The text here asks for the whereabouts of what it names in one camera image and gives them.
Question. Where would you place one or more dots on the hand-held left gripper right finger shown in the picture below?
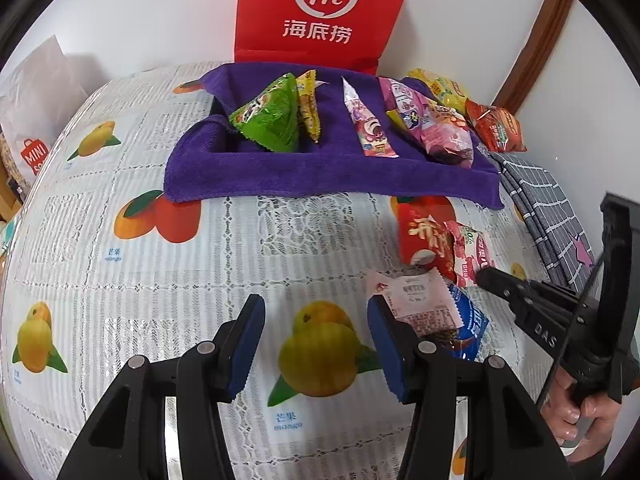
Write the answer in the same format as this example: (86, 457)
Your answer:
(387, 345)

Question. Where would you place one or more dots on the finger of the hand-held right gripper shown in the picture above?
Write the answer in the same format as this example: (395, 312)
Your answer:
(502, 285)

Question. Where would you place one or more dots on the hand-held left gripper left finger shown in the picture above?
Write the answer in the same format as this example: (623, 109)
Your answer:
(245, 345)

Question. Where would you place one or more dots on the pink and white snack packet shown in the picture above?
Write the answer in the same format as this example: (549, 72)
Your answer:
(470, 260)

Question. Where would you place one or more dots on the pale pink snack packet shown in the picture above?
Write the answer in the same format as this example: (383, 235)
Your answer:
(420, 300)

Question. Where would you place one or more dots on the red snack packet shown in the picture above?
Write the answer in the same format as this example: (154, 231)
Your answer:
(425, 235)

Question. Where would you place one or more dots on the dark pink snack packet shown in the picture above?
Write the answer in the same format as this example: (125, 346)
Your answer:
(447, 140)

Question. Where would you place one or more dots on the long pink strip packet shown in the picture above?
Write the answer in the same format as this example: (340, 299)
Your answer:
(367, 125)

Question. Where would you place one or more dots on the green triangular snack packet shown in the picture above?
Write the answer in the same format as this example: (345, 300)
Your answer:
(270, 115)

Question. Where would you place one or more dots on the person's right hand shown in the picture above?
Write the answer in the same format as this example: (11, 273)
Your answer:
(600, 422)

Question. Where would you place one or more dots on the blue snack packet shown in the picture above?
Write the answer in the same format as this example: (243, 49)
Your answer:
(470, 320)

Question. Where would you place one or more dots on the grey checked cloth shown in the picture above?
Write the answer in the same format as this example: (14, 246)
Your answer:
(535, 195)

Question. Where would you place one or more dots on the orange snack bag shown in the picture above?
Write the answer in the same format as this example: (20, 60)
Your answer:
(500, 127)

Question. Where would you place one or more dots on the purple towel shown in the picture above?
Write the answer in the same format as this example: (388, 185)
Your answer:
(300, 175)

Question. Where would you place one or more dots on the small yellow snack packet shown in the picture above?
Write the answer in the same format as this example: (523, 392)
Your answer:
(400, 120)

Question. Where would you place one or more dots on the yellow chips bag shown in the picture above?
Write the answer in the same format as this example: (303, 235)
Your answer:
(445, 87)

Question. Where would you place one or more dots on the pink printed snack packet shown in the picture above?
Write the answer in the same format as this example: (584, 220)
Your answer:
(402, 97)

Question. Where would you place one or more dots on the yellow triangular snack packet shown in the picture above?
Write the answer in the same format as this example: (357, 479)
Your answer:
(307, 105)

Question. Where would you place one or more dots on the white plastic bag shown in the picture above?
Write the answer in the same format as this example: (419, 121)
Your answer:
(35, 95)

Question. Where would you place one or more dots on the red paper bag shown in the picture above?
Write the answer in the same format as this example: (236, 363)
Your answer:
(280, 10)

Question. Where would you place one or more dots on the brown wooden door frame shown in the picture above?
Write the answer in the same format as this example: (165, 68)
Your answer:
(540, 50)

